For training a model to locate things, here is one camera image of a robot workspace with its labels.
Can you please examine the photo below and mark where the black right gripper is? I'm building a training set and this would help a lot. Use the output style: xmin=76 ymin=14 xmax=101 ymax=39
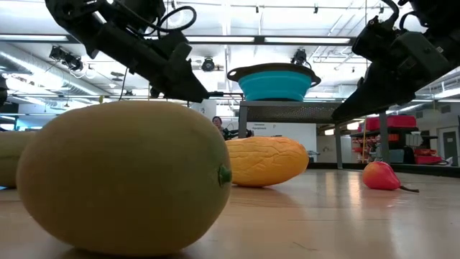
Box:
xmin=330 ymin=31 xmax=443 ymax=123

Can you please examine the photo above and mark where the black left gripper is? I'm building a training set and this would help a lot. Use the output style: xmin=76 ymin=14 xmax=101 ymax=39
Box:
xmin=93 ymin=20 xmax=211 ymax=104

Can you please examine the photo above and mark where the orange red toy pear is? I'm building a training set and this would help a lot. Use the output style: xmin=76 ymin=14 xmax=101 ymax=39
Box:
xmin=362 ymin=160 xmax=420 ymax=194

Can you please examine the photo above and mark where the blue collapsible bowl grey rim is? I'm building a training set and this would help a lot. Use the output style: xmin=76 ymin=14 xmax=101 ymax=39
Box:
xmin=226 ymin=63 xmax=322 ymax=102

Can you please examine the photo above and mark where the yellow wrinkled melon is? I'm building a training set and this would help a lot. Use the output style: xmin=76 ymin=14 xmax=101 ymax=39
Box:
xmin=225 ymin=135 xmax=310 ymax=188

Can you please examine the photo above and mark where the large yellow lemon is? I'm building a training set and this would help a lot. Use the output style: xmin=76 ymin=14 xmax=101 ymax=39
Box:
xmin=16 ymin=100 xmax=233 ymax=256

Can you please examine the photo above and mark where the yellow green fruit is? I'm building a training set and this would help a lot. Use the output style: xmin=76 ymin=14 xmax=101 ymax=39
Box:
xmin=0 ymin=131 xmax=37 ymax=188

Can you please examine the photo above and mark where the parts bin rack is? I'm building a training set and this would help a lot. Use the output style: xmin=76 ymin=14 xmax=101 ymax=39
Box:
xmin=350 ymin=114 xmax=445 ymax=166

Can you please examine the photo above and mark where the person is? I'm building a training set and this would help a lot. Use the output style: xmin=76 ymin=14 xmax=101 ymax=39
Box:
xmin=211 ymin=115 xmax=231 ymax=141

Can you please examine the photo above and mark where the grey perforated metal shelf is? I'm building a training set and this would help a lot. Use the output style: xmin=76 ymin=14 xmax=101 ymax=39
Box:
xmin=237 ymin=100 xmax=391 ymax=170

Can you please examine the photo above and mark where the grey door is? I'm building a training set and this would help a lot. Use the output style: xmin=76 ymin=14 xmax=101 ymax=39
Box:
xmin=441 ymin=131 xmax=459 ymax=166

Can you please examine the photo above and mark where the black ceiling spotlight cluster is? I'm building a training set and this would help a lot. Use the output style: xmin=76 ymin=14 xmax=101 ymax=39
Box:
xmin=49 ymin=45 xmax=84 ymax=72

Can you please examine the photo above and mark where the black overhead camera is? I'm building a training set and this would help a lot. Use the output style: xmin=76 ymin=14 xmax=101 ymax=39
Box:
xmin=201 ymin=57 xmax=216 ymax=73
xmin=290 ymin=48 xmax=308 ymax=66

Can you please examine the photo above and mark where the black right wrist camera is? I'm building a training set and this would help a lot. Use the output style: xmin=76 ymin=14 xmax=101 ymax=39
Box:
xmin=351 ymin=14 xmax=396 ymax=62

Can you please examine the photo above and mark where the black hanging cable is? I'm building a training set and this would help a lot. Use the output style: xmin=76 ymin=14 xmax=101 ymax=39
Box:
xmin=119 ymin=68 xmax=129 ymax=102

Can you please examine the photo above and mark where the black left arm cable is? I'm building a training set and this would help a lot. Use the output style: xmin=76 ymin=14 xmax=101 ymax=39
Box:
xmin=118 ymin=0 xmax=198 ymax=35

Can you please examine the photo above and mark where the black overhead frame bar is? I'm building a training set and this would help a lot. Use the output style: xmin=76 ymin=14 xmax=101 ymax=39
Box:
xmin=0 ymin=34 xmax=355 ymax=46

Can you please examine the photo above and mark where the black table frame rail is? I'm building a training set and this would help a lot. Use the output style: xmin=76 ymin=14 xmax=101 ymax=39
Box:
xmin=308 ymin=161 xmax=460 ymax=178

